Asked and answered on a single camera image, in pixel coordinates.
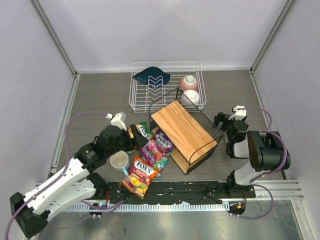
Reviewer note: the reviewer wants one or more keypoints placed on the purple berries candy bag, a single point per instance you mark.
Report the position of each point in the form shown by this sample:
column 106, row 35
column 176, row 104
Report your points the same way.
column 157, row 147

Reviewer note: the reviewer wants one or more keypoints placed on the pink patterned bowl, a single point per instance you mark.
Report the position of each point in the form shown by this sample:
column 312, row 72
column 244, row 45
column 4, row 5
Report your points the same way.
column 188, row 82

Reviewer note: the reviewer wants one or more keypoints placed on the white bowl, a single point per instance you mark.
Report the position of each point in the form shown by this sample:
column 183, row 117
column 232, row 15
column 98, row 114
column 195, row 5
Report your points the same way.
column 190, row 97

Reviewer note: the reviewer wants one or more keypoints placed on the orange fruits candy bag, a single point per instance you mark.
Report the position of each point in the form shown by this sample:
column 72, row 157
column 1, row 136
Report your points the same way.
column 140, row 176

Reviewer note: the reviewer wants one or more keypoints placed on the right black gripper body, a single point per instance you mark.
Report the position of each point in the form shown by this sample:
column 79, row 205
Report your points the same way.
column 225, row 122

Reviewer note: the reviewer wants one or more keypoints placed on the dark blue leaf plate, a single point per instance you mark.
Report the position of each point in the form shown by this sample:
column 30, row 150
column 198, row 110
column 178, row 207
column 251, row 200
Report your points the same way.
column 152, row 77

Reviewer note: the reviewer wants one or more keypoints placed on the green candy bag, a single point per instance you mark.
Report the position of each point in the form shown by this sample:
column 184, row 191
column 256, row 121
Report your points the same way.
column 143, row 130

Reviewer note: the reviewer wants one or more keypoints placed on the aluminium rail frame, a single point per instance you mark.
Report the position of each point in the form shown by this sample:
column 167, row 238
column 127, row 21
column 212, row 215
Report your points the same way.
column 103, row 38

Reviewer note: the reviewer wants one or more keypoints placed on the wooden two-tier wire shelf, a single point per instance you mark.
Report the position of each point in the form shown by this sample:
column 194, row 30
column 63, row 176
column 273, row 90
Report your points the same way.
column 194, row 136

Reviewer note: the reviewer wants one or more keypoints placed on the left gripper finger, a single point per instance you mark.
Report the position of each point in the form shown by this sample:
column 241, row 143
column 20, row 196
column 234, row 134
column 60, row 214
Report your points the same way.
column 130, row 147
column 137, row 141

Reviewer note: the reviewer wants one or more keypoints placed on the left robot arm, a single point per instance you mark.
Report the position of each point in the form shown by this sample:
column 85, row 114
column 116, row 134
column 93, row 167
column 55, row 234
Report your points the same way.
column 75, row 182

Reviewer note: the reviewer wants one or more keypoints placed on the white wire dish rack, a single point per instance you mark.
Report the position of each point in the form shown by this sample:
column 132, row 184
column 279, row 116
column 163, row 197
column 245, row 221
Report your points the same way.
column 147, row 99

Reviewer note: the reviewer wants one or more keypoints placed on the white slotted cable duct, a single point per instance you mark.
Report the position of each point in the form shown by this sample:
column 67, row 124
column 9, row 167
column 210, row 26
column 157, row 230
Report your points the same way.
column 183, row 207

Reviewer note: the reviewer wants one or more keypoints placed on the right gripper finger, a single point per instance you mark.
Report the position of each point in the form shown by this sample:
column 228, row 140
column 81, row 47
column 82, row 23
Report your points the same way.
column 219, row 118
column 225, row 120

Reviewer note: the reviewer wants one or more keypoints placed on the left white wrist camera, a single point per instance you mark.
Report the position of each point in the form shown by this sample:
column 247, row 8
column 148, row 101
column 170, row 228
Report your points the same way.
column 117, row 120

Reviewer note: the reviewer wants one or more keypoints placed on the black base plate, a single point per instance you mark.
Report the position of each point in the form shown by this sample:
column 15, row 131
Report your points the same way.
column 177, row 192

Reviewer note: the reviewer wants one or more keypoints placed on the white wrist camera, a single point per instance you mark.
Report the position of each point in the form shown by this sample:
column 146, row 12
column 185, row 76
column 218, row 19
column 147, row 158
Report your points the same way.
column 239, row 113
column 117, row 120

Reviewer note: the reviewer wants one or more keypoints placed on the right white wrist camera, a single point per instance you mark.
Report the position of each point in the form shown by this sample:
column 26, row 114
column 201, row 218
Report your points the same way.
column 239, row 113

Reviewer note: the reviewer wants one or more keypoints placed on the teal mint candy bag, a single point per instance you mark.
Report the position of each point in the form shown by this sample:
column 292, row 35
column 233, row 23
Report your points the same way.
column 159, row 166

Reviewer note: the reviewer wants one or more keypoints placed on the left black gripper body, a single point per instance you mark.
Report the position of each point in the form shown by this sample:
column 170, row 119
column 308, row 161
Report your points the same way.
column 133, row 137

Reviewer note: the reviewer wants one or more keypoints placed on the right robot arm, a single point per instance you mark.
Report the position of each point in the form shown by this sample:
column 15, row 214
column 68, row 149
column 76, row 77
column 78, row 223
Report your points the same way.
column 265, row 152

